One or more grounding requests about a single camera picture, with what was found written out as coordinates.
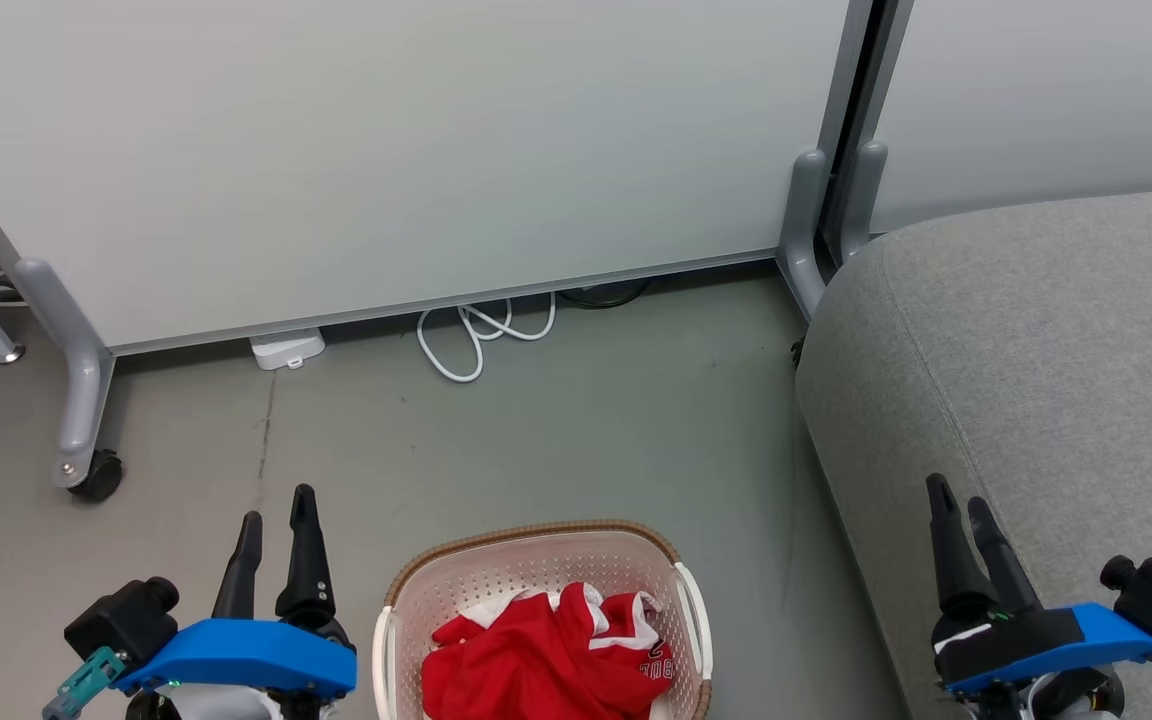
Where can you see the black caster wheel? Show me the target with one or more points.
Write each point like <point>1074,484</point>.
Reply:
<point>99,478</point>

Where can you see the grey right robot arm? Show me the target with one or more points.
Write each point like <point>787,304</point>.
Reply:
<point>1076,695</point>

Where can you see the narrow white partition panel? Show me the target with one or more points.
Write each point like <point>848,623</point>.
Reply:
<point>1056,90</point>

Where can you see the white power adapter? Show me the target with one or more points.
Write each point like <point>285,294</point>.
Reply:
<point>286,348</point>

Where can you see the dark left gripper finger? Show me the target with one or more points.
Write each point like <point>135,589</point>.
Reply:
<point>239,580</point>
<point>306,560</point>

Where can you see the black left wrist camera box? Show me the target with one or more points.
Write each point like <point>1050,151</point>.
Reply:
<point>121,620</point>

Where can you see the red shirt with neck label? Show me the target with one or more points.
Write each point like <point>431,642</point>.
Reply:
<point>616,650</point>

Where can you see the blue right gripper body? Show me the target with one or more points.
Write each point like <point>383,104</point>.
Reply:
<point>1036,640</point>

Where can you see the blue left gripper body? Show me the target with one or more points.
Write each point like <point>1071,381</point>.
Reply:
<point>236,655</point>

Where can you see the wide white partition panel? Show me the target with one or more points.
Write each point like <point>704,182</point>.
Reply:
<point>386,150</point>

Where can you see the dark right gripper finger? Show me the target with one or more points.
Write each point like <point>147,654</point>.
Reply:
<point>1001,560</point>
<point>951,560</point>

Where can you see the teal left camera connector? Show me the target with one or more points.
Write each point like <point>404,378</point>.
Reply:
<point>86,685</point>

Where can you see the grey fabric sofa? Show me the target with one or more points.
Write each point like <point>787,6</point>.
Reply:
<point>1036,350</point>

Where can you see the grey partition foot with caster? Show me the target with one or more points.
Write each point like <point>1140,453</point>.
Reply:
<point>84,380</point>

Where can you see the white perforated laundry basket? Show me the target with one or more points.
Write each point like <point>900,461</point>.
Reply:
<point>536,565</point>

